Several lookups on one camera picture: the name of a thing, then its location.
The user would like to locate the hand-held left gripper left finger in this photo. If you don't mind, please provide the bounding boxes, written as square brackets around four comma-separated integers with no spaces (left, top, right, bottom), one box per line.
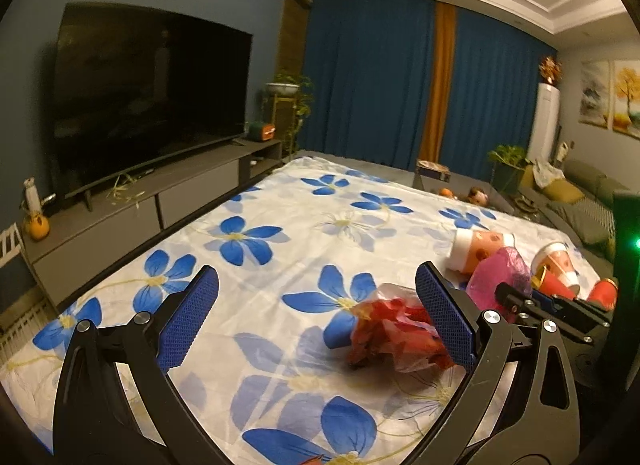
[52,265,221,465]

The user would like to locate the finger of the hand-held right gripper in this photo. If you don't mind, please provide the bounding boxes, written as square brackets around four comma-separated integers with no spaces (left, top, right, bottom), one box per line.
[495,282,613,343]

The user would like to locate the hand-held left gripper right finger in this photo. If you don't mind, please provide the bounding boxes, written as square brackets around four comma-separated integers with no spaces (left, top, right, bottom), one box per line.
[415,262,583,465]

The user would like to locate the plain red paper cup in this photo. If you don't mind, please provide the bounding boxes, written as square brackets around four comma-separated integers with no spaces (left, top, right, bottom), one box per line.
[586,279,620,311]

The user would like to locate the red printed paper cup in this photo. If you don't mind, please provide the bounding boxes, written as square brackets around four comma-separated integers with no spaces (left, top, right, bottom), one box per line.
[531,241,581,298]

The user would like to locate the red plastic bag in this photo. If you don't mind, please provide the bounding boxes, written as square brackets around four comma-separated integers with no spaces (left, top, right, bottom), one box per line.
[347,284,453,375]

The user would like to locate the pink plastic bag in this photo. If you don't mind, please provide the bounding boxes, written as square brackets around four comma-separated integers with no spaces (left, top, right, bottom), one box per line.
[465,247,533,311]

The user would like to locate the white and orange paper cup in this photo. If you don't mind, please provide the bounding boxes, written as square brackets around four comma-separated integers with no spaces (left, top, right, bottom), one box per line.
[448,229,516,276]

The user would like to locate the black and white patterned cushion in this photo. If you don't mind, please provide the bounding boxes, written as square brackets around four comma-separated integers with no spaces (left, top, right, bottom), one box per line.
[582,197,616,241]

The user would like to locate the flat grey cushion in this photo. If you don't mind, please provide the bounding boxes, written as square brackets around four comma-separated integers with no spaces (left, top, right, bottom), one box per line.
[542,200,601,241]

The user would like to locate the small yellow cushion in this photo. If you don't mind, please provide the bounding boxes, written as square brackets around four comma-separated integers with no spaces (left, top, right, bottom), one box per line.
[542,180,586,203]

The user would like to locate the grey sectional sofa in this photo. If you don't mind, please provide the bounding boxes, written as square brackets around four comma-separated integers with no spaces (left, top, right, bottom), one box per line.
[520,160,621,266]

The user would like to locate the grey television cabinet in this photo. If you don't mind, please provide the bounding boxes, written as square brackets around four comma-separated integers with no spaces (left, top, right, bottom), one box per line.
[22,137,283,306]

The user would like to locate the white cloth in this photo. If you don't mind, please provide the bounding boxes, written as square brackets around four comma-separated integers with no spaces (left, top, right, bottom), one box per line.
[532,161,566,186]

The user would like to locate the glass coffee table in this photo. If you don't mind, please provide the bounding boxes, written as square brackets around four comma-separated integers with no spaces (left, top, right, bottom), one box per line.
[492,185,556,226]

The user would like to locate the yellow grass stalks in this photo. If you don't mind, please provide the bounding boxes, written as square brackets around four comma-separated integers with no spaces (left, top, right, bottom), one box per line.
[110,175,146,202]

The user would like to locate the flat printed box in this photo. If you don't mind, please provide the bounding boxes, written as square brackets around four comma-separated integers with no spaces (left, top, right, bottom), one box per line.
[416,160,452,183]

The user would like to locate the blue floral tablecloth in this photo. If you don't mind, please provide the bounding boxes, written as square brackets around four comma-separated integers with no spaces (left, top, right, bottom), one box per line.
[0,157,616,465]

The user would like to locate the green potted plant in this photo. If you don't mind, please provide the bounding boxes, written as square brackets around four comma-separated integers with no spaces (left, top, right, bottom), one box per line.
[487,145,531,193]

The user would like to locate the large tree and sailboat painting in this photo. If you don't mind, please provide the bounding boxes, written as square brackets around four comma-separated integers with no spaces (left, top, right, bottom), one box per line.
[611,59,640,140]

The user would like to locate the white standing air conditioner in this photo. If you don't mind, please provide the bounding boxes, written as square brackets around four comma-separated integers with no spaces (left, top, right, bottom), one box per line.
[527,82,560,163]

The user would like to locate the orange gourd ornament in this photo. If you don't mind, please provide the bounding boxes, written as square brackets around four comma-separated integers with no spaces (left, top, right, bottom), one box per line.
[25,215,51,241]

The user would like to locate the small landscape painting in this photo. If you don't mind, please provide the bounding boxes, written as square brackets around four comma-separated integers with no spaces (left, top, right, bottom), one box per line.
[578,60,612,126]

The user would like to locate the orange and green radio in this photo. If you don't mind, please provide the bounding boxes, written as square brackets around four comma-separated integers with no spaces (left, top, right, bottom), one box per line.
[248,121,277,142]

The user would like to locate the orange artificial flower bouquet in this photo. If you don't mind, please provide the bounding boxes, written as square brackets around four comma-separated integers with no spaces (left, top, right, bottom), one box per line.
[537,56,563,86]

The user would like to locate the blue curtain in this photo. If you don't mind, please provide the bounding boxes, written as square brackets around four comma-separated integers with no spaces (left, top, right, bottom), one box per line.
[445,10,558,166]
[300,0,436,166]

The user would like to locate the black flat television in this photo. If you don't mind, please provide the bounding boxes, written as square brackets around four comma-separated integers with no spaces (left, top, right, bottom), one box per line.
[50,2,254,196]

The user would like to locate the orange curtain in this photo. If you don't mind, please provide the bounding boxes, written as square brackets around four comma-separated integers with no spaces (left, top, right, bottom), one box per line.
[419,2,458,163]

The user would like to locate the gold plant stand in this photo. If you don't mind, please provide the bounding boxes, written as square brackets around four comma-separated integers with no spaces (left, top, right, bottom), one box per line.
[270,94,298,158]

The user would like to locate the trailing potted plant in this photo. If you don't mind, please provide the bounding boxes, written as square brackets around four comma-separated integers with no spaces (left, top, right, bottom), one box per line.
[260,72,316,156]

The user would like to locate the brown wooden panel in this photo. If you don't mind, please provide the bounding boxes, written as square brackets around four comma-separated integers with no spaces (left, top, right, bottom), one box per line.
[277,0,313,90]

